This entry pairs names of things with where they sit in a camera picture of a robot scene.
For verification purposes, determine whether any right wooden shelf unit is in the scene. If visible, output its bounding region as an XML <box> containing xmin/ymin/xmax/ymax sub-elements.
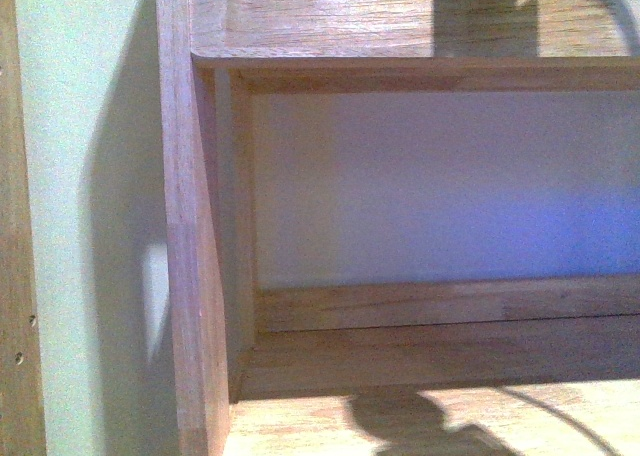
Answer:
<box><xmin>156</xmin><ymin>0</ymin><xmax>639</xmax><ymax>455</ymax></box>

